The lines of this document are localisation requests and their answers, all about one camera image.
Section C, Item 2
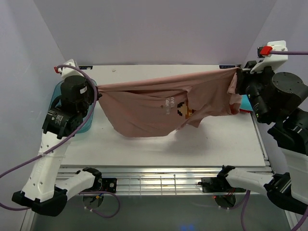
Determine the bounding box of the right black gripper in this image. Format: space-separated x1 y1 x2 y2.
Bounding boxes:
232 59 273 121

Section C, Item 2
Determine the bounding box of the dusty pink t shirt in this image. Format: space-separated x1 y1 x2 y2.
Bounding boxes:
98 67 242 138

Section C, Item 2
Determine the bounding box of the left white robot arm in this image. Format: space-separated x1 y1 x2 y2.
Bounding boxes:
12 76 102 217

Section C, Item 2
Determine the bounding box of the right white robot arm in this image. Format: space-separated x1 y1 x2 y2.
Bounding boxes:
217 66 308 215

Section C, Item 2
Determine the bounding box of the cyan folded t shirt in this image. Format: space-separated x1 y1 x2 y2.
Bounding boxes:
240 95 253 112

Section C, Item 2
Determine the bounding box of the red folded t shirt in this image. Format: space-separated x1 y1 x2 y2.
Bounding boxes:
239 109 251 113

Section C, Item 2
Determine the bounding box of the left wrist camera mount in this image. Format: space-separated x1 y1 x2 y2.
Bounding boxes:
54 59 80 80

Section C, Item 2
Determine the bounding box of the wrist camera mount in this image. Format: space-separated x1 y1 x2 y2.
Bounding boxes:
250 40 288 74
54 59 80 80

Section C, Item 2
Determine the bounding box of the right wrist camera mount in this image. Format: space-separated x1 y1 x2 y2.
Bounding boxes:
250 40 288 74

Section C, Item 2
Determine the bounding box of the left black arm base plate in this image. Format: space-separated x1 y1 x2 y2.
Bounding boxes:
98 178 117 193

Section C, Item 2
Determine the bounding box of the aluminium rail frame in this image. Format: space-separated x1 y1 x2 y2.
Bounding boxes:
20 165 301 231

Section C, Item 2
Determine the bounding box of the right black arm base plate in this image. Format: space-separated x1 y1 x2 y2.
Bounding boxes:
198 177 246 193

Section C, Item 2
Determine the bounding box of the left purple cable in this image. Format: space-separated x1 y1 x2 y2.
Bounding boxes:
0 66 121 218

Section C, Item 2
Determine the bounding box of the purple cable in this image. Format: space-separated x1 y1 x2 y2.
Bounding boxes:
241 49 308 231
0 66 121 218

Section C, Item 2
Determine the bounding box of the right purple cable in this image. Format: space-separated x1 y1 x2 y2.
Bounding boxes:
241 49 308 231

